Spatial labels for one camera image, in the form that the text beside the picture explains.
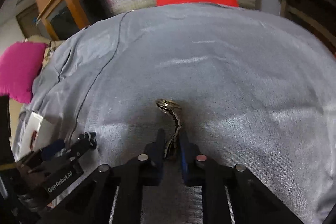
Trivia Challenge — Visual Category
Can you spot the white organizer box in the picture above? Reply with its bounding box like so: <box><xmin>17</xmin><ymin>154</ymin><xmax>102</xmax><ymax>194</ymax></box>
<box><xmin>16</xmin><ymin>112</ymin><xmax>55</xmax><ymax>160</ymax></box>

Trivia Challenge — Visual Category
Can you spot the beige leather sofa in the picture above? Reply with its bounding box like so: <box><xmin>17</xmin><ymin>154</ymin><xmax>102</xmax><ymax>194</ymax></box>
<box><xmin>9</xmin><ymin>35</ymin><xmax>64</xmax><ymax>142</ymax></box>

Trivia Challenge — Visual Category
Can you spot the grey bed blanket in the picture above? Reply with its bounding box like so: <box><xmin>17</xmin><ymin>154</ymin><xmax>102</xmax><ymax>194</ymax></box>
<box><xmin>13</xmin><ymin>3</ymin><xmax>335</xmax><ymax>223</ymax></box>

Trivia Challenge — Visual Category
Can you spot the gold face metal wristwatch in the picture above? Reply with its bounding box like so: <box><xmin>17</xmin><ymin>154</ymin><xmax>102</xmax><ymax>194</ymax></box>
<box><xmin>155</xmin><ymin>98</ymin><xmax>182</xmax><ymax>160</ymax></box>

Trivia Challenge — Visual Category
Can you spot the magenta pillow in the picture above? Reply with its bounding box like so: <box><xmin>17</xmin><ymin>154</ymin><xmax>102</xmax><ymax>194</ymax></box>
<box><xmin>1</xmin><ymin>42</ymin><xmax>47</xmax><ymax>104</ymax></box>

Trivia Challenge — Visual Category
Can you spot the dark red hair elastic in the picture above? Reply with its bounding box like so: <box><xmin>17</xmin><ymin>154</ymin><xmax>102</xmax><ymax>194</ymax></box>
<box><xmin>29</xmin><ymin>131</ymin><xmax>38</xmax><ymax>151</ymax></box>

